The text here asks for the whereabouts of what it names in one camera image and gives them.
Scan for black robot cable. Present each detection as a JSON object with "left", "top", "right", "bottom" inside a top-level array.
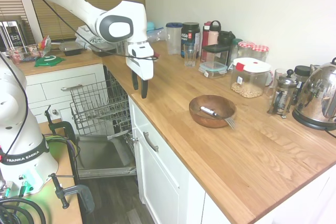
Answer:
[{"left": 41, "top": 0, "right": 159, "bottom": 60}]

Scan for clear zip bag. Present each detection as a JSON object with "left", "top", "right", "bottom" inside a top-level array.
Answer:
[{"left": 146, "top": 27, "right": 167, "bottom": 44}]

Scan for black plastic tray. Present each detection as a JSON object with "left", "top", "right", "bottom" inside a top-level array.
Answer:
[{"left": 90, "top": 45, "right": 118, "bottom": 58}]

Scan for stainless dishwasher door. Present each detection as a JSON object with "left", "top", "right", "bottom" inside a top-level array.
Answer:
[{"left": 74, "top": 134, "right": 138, "bottom": 179}]

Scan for black protein powder tub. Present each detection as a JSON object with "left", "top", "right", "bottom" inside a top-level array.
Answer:
[{"left": 180, "top": 22, "right": 201, "bottom": 59}]

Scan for white cabinet door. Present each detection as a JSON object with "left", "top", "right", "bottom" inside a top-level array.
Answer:
[{"left": 129, "top": 97, "right": 206, "bottom": 224}]

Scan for black food container clear lid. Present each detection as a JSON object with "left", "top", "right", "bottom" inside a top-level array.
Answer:
[{"left": 58, "top": 42, "right": 83, "bottom": 57}]

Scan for stainless electric kettle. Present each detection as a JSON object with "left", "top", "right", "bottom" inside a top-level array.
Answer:
[{"left": 291, "top": 57, "right": 336, "bottom": 131}]

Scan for clear container with black lid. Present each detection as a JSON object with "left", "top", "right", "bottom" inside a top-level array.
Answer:
[{"left": 201, "top": 44, "right": 230, "bottom": 65}]

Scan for brown wooden bowl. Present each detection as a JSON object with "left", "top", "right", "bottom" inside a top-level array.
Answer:
[{"left": 188, "top": 94, "right": 237, "bottom": 129}]

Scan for white plastic shopping bag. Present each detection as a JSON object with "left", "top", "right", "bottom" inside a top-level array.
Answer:
[{"left": 75, "top": 25, "right": 106, "bottom": 50}]

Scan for grey wire dishwasher rack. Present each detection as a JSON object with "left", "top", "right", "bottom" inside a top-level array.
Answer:
[{"left": 69, "top": 80, "right": 131, "bottom": 128}]

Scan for red water bottle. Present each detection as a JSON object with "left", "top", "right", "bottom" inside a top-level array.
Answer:
[{"left": 201, "top": 21, "right": 212, "bottom": 57}]

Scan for black microwave oven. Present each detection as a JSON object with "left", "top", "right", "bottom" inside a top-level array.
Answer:
[{"left": 0, "top": 20, "right": 27, "bottom": 52}]

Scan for dark jar with black lid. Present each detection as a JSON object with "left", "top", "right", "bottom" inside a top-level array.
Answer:
[{"left": 293, "top": 65, "right": 312, "bottom": 104}]

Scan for glass container with blue-clip lid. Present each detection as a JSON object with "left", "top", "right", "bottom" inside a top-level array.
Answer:
[{"left": 198, "top": 61, "right": 228, "bottom": 79}]

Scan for jar with green lid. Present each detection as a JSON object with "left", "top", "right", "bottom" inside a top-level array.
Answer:
[{"left": 227, "top": 38, "right": 244, "bottom": 68}]

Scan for glass French press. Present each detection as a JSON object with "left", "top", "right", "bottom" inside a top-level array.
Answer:
[{"left": 267, "top": 69, "right": 299, "bottom": 120}]

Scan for clear glass mug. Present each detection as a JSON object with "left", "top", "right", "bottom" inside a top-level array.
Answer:
[{"left": 264, "top": 68, "right": 289, "bottom": 97}]

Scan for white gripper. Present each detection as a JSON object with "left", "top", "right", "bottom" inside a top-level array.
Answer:
[{"left": 125, "top": 40, "right": 154, "bottom": 100}]

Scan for coiled black cables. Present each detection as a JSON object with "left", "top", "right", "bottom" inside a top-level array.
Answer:
[{"left": 0, "top": 197, "right": 47, "bottom": 224}]

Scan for white-lidded container of nuts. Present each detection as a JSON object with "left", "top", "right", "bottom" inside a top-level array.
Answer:
[{"left": 230, "top": 57, "right": 273, "bottom": 99}]

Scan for silver fork with white handle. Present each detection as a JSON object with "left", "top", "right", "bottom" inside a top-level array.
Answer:
[{"left": 200, "top": 106, "right": 236, "bottom": 130}]

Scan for jar with red checkered lid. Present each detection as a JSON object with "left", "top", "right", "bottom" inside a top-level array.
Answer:
[
  {"left": 237, "top": 41, "right": 256, "bottom": 60},
  {"left": 251, "top": 44, "right": 270, "bottom": 63}
]

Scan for clear drinking glass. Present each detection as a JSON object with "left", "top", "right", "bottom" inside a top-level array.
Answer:
[{"left": 183, "top": 42, "right": 198, "bottom": 68}]

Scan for grey C-clamp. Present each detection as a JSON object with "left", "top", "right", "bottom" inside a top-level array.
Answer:
[{"left": 48, "top": 172, "right": 96, "bottom": 216}]

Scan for colourful snack bag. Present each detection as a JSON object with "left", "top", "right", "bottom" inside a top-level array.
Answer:
[{"left": 37, "top": 35, "right": 52, "bottom": 58}]

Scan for pink bottle with black lid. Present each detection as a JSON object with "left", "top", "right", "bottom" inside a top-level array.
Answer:
[{"left": 208, "top": 20, "right": 222, "bottom": 47}]

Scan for clear pitcher with blue lid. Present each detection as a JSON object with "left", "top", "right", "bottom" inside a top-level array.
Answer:
[{"left": 165, "top": 22, "right": 183, "bottom": 56}]

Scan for metal bar cabinet handle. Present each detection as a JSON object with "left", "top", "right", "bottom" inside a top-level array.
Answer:
[{"left": 142, "top": 131, "right": 160, "bottom": 153}]

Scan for black travel mug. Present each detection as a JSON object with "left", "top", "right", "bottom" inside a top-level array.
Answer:
[{"left": 217, "top": 30, "right": 236, "bottom": 47}]

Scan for metal bar drawer handle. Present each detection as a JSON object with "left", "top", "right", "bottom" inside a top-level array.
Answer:
[{"left": 60, "top": 84, "right": 83, "bottom": 92}]

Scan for black F-clamp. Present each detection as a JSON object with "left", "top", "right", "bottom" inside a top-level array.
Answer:
[{"left": 44, "top": 105, "right": 81, "bottom": 185}]

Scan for black kettle power cord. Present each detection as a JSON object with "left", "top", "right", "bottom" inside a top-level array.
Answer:
[{"left": 323, "top": 127, "right": 336, "bottom": 139}]

